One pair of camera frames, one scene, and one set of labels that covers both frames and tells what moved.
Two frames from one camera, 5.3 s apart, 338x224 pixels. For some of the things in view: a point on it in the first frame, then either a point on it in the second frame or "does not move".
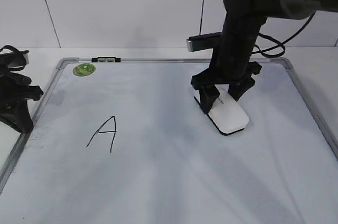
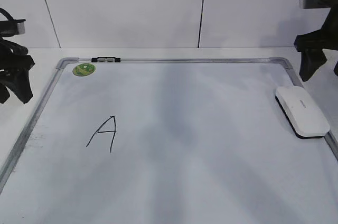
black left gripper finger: (20, 119) -> (19, 84)
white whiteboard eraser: (226, 114) -> (302, 115)
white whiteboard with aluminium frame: (123, 141) does not move
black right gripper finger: (237, 89) -> (336, 69)
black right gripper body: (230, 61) -> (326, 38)
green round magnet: (84, 70) does not move
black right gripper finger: (208, 94) -> (310, 61)
